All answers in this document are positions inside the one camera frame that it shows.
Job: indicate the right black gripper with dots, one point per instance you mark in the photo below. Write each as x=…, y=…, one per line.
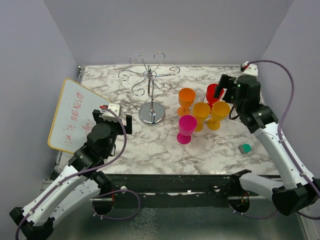
x=225, y=81

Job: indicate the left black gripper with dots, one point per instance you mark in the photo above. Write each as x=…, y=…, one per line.
x=96, y=114

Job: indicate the red wine glass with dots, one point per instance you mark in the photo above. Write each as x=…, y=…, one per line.
x=210, y=94

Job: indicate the yellow wine glass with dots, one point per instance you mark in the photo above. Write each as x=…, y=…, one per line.
x=219, y=112
x=200, y=111

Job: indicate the chrome wine glass rack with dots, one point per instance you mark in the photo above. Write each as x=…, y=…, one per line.
x=150, y=113

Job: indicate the orange wine glass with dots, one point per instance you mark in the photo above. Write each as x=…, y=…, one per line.
x=186, y=97

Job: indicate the pink wine glass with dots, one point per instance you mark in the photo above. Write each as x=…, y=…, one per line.
x=186, y=126

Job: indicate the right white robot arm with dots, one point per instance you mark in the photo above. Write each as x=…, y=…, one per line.
x=298, y=187

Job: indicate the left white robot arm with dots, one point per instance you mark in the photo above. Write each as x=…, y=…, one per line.
x=80, y=180

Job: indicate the yellow framed whiteboard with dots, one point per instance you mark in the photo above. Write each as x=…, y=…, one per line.
x=73, y=118

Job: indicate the green whiteboard eraser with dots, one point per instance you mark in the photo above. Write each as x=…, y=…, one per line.
x=244, y=148

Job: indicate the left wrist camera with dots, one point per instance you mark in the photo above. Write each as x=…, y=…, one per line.
x=108, y=112

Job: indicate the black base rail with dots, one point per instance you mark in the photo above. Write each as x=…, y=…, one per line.
x=170, y=191

